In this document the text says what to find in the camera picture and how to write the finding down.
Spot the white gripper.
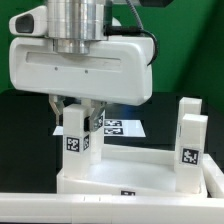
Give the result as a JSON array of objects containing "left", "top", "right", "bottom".
[{"left": 9, "top": 36, "right": 154, "bottom": 132}]

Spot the white desk top tray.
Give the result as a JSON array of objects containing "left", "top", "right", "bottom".
[{"left": 57, "top": 144, "right": 207, "bottom": 198}]

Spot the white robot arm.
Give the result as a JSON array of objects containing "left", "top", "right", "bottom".
[{"left": 9, "top": 0, "right": 173, "bottom": 131}]

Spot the paper sheet with markers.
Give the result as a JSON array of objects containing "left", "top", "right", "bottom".
[{"left": 53, "top": 119, "right": 146, "bottom": 137}]

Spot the white front fence bar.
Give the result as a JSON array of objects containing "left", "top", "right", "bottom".
[{"left": 0, "top": 193, "right": 224, "bottom": 224}]

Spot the white fence bar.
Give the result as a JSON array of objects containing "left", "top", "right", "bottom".
[
  {"left": 0, "top": 193, "right": 224, "bottom": 224},
  {"left": 203, "top": 154, "right": 224, "bottom": 199}
]

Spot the white right fence bar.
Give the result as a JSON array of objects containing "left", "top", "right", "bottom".
[{"left": 203, "top": 154, "right": 224, "bottom": 199}]

